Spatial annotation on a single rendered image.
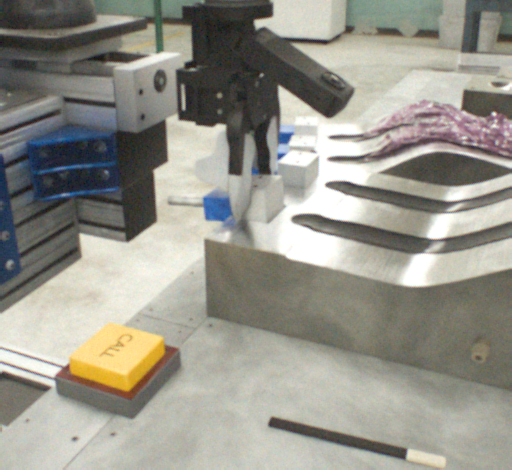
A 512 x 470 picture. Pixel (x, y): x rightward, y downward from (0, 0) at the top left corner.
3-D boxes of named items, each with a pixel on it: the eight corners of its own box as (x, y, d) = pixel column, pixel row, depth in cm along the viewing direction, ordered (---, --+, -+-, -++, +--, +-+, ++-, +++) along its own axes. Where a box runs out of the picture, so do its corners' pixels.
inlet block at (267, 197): (161, 229, 74) (154, 183, 72) (183, 214, 78) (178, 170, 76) (268, 239, 68) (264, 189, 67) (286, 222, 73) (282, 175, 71)
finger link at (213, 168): (198, 211, 70) (206, 124, 68) (249, 220, 68) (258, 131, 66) (184, 214, 67) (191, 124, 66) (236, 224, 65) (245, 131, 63)
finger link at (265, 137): (235, 176, 77) (225, 107, 72) (282, 184, 75) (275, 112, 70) (224, 191, 75) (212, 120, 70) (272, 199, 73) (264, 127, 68)
